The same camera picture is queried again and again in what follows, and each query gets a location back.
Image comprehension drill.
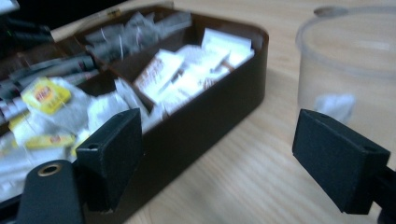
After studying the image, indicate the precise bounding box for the row of dark stick packets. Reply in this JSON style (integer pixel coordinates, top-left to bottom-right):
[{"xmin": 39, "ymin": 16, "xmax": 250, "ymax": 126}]
[{"xmin": 0, "ymin": 53, "xmax": 101, "ymax": 123}]

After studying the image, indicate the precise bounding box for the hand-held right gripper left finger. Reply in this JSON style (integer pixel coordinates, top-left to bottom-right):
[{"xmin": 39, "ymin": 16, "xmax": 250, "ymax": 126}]
[{"xmin": 76, "ymin": 107, "xmax": 145, "ymax": 213}]

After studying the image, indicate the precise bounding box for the pile of white brown-print sachets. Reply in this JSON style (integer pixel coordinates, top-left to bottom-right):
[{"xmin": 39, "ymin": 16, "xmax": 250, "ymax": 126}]
[{"xmin": 134, "ymin": 27, "xmax": 256, "ymax": 118}]

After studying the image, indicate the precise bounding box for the clear plastic cup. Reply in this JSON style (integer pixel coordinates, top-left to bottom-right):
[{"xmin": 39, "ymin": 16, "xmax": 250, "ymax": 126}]
[{"xmin": 294, "ymin": 5, "xmax": 396, "ymax": 158}]

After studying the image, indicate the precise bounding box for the white object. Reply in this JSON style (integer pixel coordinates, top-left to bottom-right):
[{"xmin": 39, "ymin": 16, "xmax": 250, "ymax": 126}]
[{"xmin": 0, "ymin": 0, "xmax": 21, "ymax": 15}]

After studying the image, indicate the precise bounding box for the pile of grey sachets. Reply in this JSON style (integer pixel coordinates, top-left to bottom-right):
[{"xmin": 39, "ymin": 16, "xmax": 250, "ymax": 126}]
[{"xmin": 84, "ymin": 10, "xmax": 193, "ymax": 63}]

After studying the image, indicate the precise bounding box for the brown compartment box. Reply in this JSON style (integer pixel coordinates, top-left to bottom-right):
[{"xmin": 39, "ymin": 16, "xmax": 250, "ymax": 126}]
[{"xmin": 0, "ymin": 1, "xmax": 270, "ymax": 224}]

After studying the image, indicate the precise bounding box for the dark equipment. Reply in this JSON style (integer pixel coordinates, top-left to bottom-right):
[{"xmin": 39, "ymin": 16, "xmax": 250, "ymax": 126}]
[{"xmin": 0, "ymin": 14, "xmax": 54, "ymax": 59}]

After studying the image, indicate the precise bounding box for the pile of yellow-label tea bags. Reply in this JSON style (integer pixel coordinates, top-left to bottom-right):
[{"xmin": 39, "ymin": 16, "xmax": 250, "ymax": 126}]
[{"xmin": 0, "ymin": 76, "xmax": 150, "ymax": 202}]

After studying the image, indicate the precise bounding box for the white tea bag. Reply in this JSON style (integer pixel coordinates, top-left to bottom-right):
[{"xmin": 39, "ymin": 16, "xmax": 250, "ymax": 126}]
[{"xmin": 313, "ymin": 93, "xmax": 357, "ymax": 124}]

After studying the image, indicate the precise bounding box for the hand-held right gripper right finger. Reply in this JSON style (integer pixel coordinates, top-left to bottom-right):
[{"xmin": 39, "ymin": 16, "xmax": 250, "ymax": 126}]
[{"xmin": 291, "ymin": 108, "xmax": 391, "ymax": 216}]

